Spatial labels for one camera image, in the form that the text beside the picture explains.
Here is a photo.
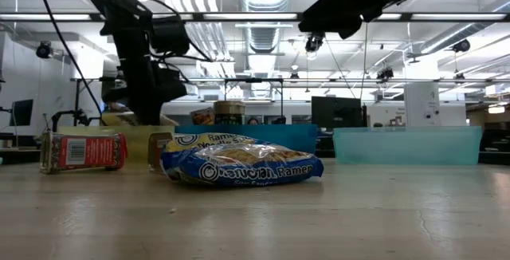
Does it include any blue ramen noodle packet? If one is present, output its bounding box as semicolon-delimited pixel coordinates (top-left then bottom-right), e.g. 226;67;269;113
160;132;325;189

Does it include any mint green plastic tray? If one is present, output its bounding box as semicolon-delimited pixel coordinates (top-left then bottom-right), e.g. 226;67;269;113
333;125;483;166

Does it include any small black monitor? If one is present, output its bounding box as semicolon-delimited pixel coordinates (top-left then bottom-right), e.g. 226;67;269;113
10;99;34;128

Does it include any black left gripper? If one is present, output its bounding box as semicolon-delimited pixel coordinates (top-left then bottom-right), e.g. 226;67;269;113
101;26;188;127

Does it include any large black monitor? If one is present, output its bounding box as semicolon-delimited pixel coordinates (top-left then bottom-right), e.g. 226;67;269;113
311;96;367;129

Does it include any dark teal plastic bin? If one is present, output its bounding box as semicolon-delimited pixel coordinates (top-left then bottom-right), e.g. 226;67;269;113
175;124;319;156

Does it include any black overhead beam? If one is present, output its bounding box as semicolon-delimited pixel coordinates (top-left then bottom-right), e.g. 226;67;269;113
0;11;510;22

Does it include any black ceiling spotlight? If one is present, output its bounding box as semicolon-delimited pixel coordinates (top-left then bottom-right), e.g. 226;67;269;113
452;38;471;53
376;66;395;81
304;32;326;53
35;41;53;60

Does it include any black metal rig frame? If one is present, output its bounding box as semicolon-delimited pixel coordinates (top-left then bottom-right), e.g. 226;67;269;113
73;77;284;126

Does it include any white pillar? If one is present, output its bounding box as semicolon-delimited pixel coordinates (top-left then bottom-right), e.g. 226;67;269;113
404;82;441;128

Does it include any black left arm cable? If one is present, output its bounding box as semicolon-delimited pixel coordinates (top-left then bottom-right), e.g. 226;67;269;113
35;0;105;120

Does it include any smoked paprika spice tin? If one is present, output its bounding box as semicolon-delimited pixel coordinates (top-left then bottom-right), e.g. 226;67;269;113
39;131;128;175
147;132;175;175

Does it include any orange taco seasoning packet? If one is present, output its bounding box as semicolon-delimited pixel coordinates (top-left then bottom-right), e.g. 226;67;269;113
190;107;216;126

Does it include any yellow plastic tray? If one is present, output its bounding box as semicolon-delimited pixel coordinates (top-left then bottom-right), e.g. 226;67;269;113
59;125;176;164

